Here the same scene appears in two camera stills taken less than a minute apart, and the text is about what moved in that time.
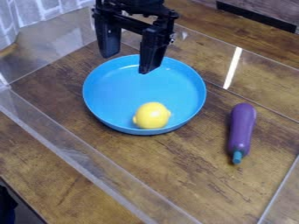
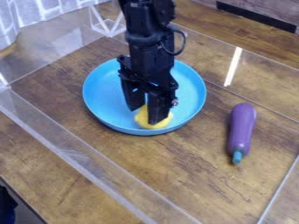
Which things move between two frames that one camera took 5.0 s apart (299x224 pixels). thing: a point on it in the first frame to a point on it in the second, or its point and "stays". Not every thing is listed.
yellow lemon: x=153 y=115 stays
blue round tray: x=117 y=88 stays
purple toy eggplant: x=242 y=129 stays
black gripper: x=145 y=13 to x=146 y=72
